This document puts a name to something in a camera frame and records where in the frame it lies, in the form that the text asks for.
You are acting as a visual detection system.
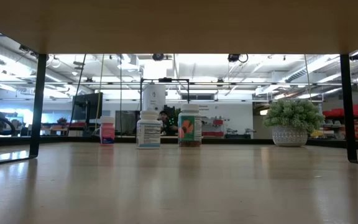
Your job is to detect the green label orange-print bottle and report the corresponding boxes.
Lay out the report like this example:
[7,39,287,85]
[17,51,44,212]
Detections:
[178,103,203,148]

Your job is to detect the white bottle blue-band label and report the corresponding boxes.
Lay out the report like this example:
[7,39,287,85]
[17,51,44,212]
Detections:
[136,110,162,149]

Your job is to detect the pink bottle white cap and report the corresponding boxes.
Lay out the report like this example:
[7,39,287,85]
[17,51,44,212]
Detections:
[99,116,116,146]

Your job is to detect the wooden shelf riser black legs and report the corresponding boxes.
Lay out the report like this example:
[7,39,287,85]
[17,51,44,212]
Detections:
[0,0,358,169]

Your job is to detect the white cylinder tank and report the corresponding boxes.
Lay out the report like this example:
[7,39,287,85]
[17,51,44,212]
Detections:
[142,83,167,112]

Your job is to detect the black monitor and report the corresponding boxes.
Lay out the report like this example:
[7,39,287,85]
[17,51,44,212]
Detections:
[71,92,104,123]

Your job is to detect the green plant white pot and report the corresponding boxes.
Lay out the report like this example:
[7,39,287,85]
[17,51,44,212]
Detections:
[262,98,324,147]

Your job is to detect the black table edge rail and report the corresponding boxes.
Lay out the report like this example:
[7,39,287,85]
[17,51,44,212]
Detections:
[0,136,358,149]

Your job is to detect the black ceiling camera with cable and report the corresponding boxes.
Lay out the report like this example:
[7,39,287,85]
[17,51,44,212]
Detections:
[227,54,249,63]

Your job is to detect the black hanging cable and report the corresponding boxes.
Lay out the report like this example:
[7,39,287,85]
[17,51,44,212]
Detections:
[69,54,87,126]

